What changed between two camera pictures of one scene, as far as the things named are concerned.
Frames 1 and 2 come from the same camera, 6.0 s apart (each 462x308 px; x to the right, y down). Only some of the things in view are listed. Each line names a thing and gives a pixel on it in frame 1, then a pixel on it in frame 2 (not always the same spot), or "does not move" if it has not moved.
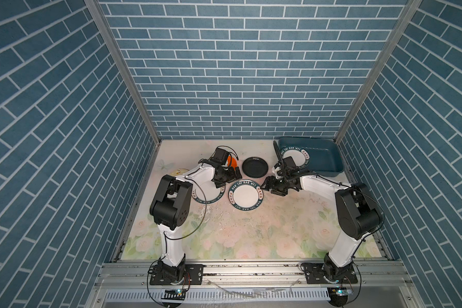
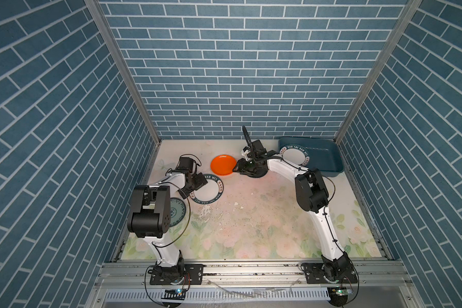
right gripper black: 270,181 to 242,167
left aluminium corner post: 101,22 does not move
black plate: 255,167 does not move
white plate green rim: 300,156 does not move
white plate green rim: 206,192 does not move
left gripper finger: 219,181 to 185,192
